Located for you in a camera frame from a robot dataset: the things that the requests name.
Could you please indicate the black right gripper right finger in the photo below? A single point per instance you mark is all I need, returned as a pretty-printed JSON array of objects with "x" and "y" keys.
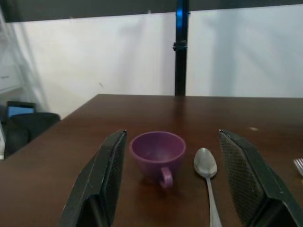
[{"x": 251, "y": 179}]

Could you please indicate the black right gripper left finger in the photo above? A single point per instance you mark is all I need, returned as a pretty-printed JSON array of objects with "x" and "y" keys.
[{"x": 101, "y": 179}]

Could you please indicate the silver metal spoon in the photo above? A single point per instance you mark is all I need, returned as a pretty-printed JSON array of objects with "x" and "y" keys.
[{"x": 205, "y": 165}]

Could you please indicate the silver metal fork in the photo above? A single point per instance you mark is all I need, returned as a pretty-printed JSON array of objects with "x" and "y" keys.
[{"x": 299, "y": 165}]

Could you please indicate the purple plastic cup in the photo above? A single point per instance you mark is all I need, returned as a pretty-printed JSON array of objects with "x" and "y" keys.
[{"x": 157, "y": 156}]

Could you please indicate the black office chair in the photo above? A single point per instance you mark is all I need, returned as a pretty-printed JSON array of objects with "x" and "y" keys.
[{"x": 26, "y": 132}]

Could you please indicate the black metal pole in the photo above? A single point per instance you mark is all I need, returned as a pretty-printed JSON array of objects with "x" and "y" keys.
[{"x": 180, "y": 56}]

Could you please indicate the dark overhead beam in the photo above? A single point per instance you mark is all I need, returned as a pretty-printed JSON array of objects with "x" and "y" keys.
[{"x": 94, "y": 9}]

